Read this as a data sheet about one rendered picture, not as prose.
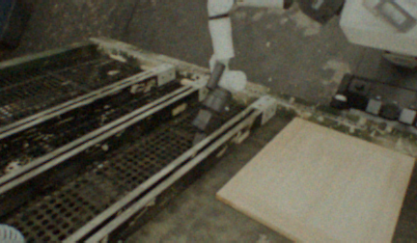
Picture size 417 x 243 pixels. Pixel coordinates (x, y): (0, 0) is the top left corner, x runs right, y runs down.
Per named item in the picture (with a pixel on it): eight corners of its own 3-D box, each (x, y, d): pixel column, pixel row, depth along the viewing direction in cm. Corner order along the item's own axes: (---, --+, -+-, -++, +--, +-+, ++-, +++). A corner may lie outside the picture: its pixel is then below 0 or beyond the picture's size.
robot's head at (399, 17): (387, -14, 78) (383, -22, 71) (420, 13, 75) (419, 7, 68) (365, 8, 81) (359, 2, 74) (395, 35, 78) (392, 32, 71)
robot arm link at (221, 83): (219, 104, 116) (233, 77, 117) (236, 108, 107) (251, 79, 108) (196, 90, 110) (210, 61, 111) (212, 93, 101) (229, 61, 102)
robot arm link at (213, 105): (200, 131, 116) (214, 102, 117) (221, 141, 111) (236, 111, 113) (183, 121, 105) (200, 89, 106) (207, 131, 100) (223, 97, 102)
